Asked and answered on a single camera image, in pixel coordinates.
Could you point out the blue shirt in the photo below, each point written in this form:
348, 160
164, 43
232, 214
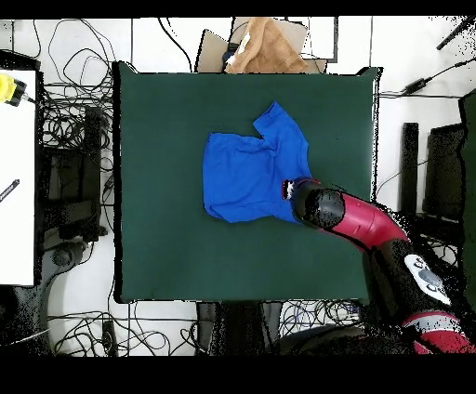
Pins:
241, 178

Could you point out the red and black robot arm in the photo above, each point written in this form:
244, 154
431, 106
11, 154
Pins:
364, 223

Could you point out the dark green table cloth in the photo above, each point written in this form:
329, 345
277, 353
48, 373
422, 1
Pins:
167, 260

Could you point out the brown towel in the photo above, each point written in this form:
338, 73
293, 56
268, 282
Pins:
267, 52

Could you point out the cardboard box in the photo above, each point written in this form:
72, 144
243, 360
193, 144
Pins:
212, 52

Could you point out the black chair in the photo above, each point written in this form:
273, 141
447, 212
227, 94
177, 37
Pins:
444, 171

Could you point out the black rod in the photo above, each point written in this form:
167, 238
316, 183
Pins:
455, 33

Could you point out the white table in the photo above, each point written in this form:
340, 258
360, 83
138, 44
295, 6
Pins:
16, 167

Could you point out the black marker pen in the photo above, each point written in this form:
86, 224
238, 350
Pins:
9, 190

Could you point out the yellow and black tool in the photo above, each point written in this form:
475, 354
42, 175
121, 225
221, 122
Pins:
7, 89

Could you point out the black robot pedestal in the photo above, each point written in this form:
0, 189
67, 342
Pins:
238, 327

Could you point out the black metal frame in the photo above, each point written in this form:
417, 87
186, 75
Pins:
91, 167

